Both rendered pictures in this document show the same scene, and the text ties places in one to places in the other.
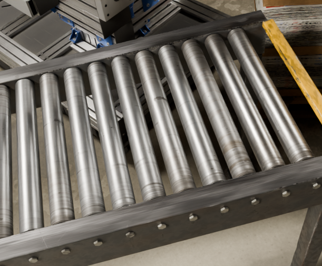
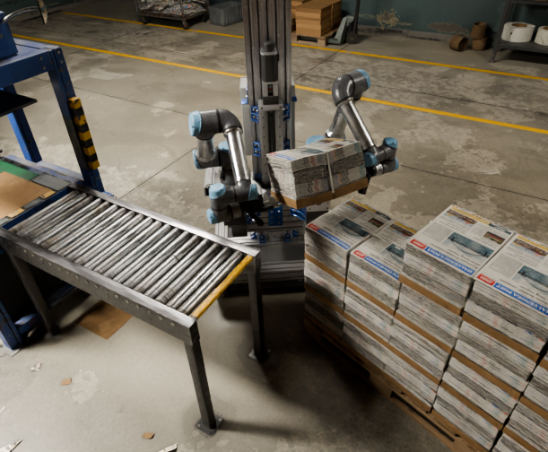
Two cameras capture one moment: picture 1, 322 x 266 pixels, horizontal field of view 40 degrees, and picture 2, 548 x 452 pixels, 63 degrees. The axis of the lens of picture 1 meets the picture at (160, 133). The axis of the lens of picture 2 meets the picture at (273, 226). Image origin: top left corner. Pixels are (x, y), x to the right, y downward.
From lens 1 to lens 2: 1.57 m
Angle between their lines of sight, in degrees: 29
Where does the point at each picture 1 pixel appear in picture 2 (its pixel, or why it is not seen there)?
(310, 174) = (171, 317)
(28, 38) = not seen: hidden behind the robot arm
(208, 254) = not seen: hidden behind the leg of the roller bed
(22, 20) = not seen: hidden behind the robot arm
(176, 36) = (215, 238)
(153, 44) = (204, 235)
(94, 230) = (97, 280)
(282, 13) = (313, 268)
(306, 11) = (324, 275)
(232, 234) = (219, 374)
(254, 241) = (224, 386)
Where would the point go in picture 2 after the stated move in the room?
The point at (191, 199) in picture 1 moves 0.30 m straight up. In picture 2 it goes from (131, 293) to (115, 241)
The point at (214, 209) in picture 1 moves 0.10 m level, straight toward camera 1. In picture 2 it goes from (134, 303) to (113, 316)
